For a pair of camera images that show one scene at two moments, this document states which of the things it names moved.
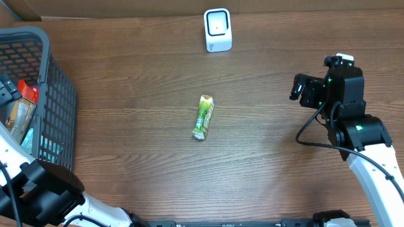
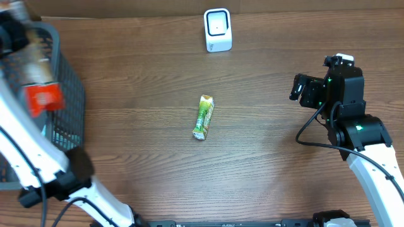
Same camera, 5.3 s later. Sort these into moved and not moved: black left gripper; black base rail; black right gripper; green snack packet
Moved: black left gripper
Not moved: black right gripper; green snack packet; black base rail
